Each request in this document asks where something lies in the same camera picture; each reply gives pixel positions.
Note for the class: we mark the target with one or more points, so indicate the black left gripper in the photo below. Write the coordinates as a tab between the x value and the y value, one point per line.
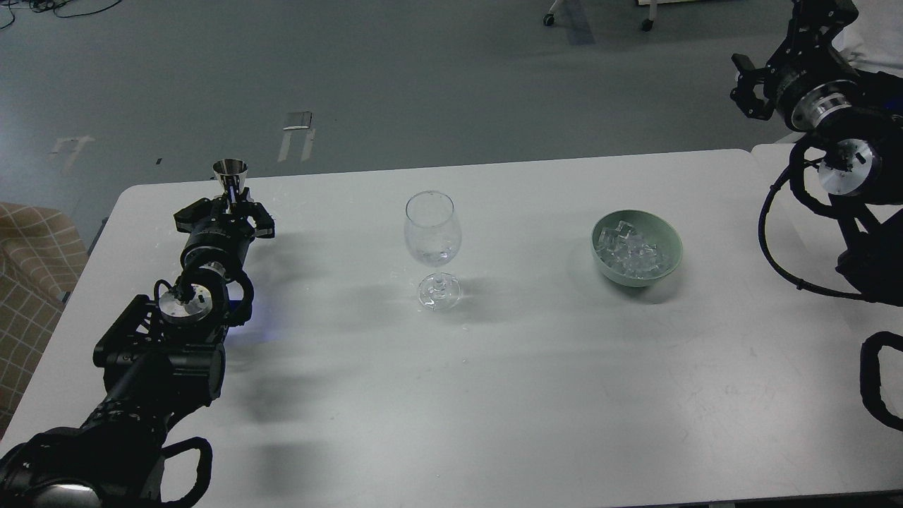
221	239

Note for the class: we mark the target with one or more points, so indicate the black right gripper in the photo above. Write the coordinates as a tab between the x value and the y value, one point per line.
806	81

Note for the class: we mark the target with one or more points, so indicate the silver metal jigger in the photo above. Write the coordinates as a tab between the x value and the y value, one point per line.
231	174

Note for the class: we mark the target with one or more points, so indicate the clear ice cubes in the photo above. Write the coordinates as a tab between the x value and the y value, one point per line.
625	250

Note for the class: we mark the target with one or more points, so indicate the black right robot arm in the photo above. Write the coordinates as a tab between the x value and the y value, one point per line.
849	155

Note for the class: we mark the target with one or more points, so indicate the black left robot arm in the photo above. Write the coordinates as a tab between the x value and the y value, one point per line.
163	359

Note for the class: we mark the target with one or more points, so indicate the clear wine glass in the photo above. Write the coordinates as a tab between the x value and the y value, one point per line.
433	237

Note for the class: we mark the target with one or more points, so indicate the person in white shirt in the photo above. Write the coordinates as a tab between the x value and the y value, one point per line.
873	42

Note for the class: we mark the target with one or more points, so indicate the rolling chair base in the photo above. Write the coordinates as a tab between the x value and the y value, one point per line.
589	17

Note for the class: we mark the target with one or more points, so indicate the beige checkered chair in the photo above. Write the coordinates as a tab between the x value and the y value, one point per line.
42	258

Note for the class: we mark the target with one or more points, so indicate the green ceramic bowl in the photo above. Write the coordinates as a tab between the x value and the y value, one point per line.
656	230

